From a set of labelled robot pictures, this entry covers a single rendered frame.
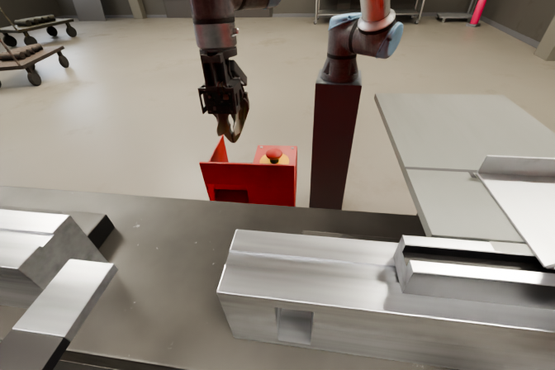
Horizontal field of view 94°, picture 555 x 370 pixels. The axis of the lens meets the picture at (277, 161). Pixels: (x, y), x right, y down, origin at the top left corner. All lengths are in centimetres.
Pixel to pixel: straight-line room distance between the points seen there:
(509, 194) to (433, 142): 9
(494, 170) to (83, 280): 34
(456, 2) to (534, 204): 766
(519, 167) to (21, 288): 48
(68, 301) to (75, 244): 14
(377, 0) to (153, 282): 88
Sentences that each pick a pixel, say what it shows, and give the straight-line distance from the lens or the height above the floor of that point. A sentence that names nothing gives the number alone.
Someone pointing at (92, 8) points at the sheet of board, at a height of 31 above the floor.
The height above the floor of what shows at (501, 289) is 99.
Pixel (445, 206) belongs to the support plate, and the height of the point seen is 100.
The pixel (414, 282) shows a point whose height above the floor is 99.
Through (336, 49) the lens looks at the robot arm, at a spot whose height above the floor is 90.
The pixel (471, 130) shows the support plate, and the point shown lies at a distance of 38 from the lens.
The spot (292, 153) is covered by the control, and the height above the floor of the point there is 78.
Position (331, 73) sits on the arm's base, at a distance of 110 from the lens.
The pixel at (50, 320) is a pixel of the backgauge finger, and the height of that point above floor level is 100.
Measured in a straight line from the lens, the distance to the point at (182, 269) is 36.
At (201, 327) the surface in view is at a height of 88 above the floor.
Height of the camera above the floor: 117
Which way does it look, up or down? 38 degrees down
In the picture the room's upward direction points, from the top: 3 degrees counter-clockwise
